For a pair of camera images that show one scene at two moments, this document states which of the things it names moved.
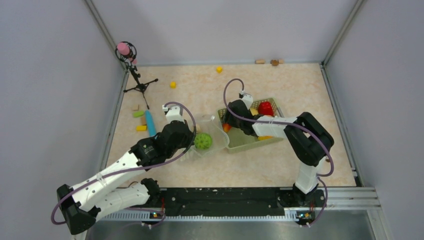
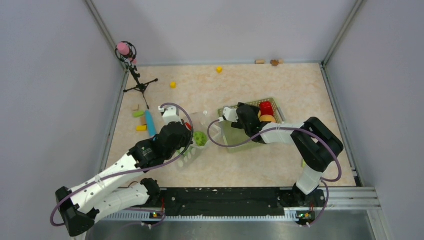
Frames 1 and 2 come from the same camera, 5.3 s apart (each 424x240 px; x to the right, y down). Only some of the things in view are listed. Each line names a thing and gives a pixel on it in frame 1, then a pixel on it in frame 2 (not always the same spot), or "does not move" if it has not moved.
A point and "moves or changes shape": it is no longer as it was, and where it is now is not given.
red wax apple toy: (226, 127) moves or changes shape
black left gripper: (189, 135) does not move
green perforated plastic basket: (239, 141) does not move
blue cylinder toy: (150, 123) does not move
